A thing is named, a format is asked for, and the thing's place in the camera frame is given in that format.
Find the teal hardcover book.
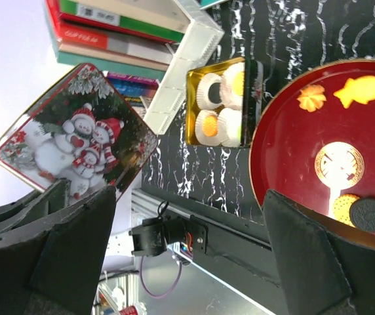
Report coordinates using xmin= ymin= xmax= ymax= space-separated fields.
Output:
xmin=198 ymin=0 xmax=228 ymax=10

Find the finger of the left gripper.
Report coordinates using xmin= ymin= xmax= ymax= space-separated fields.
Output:
xmin=0 ymin=178 xmax=70 ymax=239

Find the red folder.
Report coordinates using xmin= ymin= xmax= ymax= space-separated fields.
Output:
xmin=45 ymin=1 xmax=184 ymax=53

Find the green folder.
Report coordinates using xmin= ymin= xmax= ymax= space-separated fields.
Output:
xmin=57 ymin=1 xmax=190 ymax=43

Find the red round plate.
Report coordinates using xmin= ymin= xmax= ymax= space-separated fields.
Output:
xmin=248 ymin=58 xmax=375 ymax=227

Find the gold cookie tin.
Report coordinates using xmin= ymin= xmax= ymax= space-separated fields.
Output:
xmin=185 ymin=57 xmax=264 ymax=148

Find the gold tin lid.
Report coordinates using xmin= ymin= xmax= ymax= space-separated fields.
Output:
xmin=0 ymin=63 xmax=158 ymax=203

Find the orange swirl cookie top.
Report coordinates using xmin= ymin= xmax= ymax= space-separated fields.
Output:
xmin=297 ymin=85 xmax=326 ymax=112

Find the white book organizer box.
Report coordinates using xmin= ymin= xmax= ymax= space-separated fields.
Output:
xmin=143 ymin=0 xmax=225 ymax=135

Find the purple spine book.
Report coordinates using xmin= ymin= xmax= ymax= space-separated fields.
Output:
xmin=106 ymin=72 xmax=159 ymax=87

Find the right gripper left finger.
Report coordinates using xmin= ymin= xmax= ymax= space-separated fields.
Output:
xmin=0 ymin=186 xmax=116 ymax=314

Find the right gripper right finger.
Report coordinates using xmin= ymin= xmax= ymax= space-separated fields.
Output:
xmin=262 ymin=189 xmax=375 ymax=314

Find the orange fish cookie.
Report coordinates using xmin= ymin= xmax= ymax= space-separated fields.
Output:
xmin=333 ymin=75 xmax=375 ymax=109

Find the black sandwich cookie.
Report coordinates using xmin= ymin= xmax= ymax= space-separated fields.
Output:
xmin=349 ymin=198 xmax=375 ymax=233

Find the blue spine book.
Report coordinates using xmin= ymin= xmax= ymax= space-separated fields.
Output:
xmin=112 ymin=83 xmax=157 ymax=98

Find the teal binder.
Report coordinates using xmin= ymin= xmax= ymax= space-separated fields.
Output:
xmin=44 ymin=2 xmax=172 ymax=80

